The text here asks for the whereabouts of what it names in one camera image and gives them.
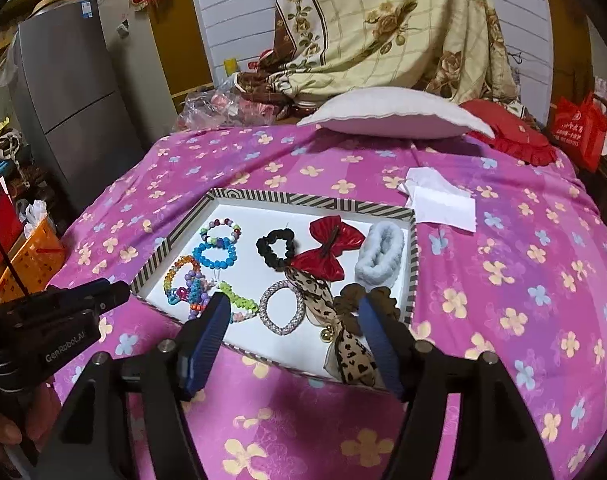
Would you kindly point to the red shiny bow clip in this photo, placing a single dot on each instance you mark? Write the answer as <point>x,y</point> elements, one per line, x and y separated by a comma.
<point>335,237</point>

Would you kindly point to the grey refrigerator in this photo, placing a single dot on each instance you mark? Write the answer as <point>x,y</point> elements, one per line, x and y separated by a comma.
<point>68,103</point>

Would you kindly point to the orange plastic basket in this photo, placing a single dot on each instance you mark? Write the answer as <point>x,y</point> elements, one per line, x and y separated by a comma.
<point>35,260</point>

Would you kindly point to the leopard print bow scrunchie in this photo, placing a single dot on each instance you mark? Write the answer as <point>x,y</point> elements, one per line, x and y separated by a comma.
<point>347,358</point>

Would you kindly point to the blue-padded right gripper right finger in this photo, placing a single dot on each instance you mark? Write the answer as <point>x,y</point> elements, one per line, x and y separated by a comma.
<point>392,346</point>

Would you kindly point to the grey fluffy scrunchie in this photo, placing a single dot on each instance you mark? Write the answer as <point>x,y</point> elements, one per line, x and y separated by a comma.
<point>380,256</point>

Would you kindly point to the red ruffled cushion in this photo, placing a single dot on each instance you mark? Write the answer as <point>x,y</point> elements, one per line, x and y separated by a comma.
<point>512,135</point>

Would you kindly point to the striped cardboard tray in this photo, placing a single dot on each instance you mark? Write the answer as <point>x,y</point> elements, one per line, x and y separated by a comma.
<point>213,249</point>

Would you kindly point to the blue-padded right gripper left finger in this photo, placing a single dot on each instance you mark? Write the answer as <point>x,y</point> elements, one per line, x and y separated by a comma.
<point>198,342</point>

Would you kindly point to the floral beige quilt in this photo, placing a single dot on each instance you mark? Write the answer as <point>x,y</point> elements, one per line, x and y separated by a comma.
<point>323,48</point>

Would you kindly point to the red box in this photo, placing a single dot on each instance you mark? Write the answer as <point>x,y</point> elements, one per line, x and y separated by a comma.
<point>3,224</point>

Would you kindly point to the clear plastic bag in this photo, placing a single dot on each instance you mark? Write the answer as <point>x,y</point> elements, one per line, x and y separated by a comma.
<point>212,107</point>

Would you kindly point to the red shopping bag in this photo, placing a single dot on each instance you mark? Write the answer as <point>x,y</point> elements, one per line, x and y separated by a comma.
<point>580,130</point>

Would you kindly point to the pink floral bedsheet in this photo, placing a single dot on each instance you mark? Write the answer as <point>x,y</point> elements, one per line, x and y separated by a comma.
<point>530,285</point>

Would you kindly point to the black scrunchie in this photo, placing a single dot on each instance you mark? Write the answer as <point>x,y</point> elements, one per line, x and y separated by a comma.
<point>277,248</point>

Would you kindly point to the white pink pillow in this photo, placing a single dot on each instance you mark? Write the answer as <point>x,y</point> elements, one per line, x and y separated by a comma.
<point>397,113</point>

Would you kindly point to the white folded paper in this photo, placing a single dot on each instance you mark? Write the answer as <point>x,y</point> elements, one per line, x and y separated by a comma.
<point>435,200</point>

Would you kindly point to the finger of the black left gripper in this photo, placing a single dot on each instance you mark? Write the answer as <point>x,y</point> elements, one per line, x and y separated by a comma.
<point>99,295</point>

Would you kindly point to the left hand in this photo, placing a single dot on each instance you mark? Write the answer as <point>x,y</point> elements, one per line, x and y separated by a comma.
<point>40,419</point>

